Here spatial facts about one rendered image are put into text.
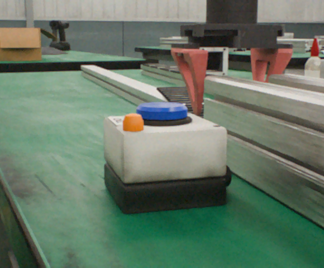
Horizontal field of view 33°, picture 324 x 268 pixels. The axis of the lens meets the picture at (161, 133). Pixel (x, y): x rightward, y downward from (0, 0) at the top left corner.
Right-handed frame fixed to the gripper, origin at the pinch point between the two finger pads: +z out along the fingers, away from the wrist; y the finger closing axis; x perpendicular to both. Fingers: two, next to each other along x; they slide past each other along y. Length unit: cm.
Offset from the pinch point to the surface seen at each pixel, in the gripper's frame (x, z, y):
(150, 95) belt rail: 27.9, 1.8, -1.6
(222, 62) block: 88, 0, 37
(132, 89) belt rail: 40.7, 2.1, -1.5
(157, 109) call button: -18.4, -2.5, -14.0
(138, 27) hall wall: 1121, -23, 276
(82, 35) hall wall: 1109, -5, 152
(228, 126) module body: -11.4, 0.3, -5.1
